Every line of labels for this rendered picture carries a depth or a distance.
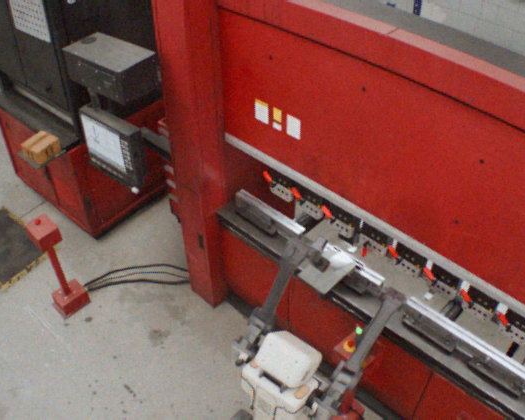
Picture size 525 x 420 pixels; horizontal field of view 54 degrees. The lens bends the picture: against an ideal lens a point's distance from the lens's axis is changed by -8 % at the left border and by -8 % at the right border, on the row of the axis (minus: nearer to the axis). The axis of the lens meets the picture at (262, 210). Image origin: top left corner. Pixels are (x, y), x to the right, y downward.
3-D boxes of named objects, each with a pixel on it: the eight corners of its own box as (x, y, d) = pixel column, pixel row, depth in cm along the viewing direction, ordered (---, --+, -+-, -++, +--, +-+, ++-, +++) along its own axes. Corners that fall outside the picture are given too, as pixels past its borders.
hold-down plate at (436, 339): (401, 323, 272) (402, 320, 270) (407, 317, 275) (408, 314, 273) (449, 355, 257) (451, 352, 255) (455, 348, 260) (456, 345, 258)
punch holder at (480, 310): (460, 307, 241) (469, 284, 230) (468, 297, 246) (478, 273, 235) (487, 324, 234) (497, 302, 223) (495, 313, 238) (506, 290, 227)
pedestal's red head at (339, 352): (331, 360, 282) (334, 341, 270) (352, 342, 290) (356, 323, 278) (359, 383, 271) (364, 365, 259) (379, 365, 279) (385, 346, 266)
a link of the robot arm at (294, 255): (279, 247, 208) (302, 260, 206) (294, 233, 220) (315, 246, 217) (244, 328, 231) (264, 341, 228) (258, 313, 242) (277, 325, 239)
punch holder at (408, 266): (391, 265, 262) (396, 241, 251) (400, 255, 267) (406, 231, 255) (416, 280, 254) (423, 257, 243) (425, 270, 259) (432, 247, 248)
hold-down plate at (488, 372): (466, 366, 252) (468, 362, 250) (471, 359, 254) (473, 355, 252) (517, 399, 236) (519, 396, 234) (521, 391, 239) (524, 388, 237)
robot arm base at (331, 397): (311, 399, 206) (336, 416, 201) (322, 382, 207) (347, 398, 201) (318, 398, 214) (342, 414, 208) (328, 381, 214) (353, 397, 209)
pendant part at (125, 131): (89, 160, 316) (77, 109, 292) (105, 151, 323) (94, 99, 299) (138, 190, 295) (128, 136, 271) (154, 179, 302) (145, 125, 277)
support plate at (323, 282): (297, 276, 282) (297, 275, 282) (329, 249, 296) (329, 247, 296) (324, 294, 273) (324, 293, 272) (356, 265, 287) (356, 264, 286)
